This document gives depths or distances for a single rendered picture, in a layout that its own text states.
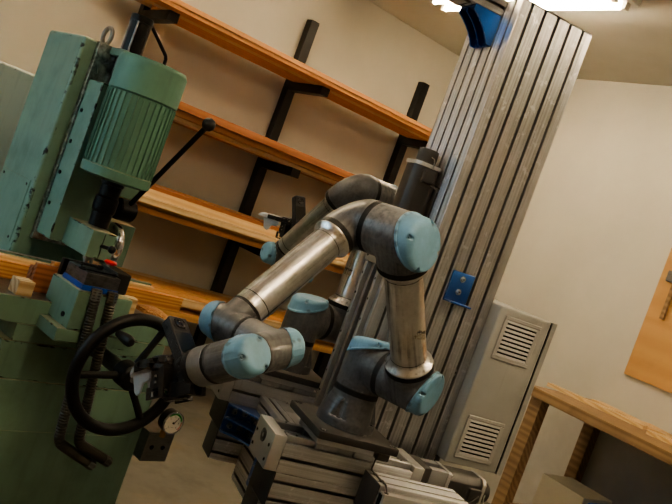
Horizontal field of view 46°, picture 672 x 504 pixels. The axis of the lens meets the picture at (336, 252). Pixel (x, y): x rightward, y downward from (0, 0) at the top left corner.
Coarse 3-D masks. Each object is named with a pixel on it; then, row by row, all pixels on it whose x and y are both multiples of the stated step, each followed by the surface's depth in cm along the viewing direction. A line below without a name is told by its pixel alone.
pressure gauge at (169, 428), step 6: (162, 414) 203; (168, 414) 202; (174, 414) 203; (180, 414) 204; (162, 420) 202; (168, 420) 202; (174, 420) 203; (180, 420) 205; (162, 426) 201; (168, 426) 202; (174, 426) 204; (180, 426) 205; (162, 432) 204; (168, 432) 203; (174, 432) 204
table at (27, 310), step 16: (0, 288) 173; (0, 304) 170; (16, 304) 173; (32, 304) 175; (48, 304) 178; (16, 320) 174; (32, 320) 176; (48, 320) 174; (48, 336) 172; (64, 336) 172; (112, 336) 180; (144, 336) 197
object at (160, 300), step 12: (0, 264) 184; (12, 264) 186; (24, 264) 188; (0, 276) 184; (24, 276) 188; (132, 288) 209; (144, 300) 213; (156, 300) 216; (168, 300) 218; (180, 300) 221
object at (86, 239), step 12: (72, 228) 200; (84, 228) 196; (96, 228) 197; (72, 240) 199; (84, 240) 195; (96, 240) 194; (108, 240) 196; (84, 252) 194; (96, 252) 195; (108, 252) 197
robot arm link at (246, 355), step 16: (240, 336) 136; (256, 336) 136; (208, 352) 139; (224, 352) 136; (240, 352) 133; (256, 352) 135; (208, 368) 138; (224, 368) 135; (240, 368) 134; (256, 368) 135
